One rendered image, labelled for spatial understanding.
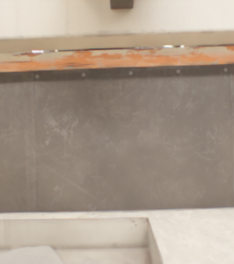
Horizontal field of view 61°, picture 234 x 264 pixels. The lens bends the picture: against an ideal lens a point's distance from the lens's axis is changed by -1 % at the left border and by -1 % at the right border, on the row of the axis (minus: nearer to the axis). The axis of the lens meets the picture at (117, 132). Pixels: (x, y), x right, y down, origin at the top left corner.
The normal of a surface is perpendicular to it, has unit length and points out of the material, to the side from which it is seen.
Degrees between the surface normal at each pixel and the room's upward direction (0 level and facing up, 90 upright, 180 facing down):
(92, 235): 90
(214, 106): 90
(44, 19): 90
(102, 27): 90
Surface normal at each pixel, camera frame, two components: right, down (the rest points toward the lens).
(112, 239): -0.02, 0.00
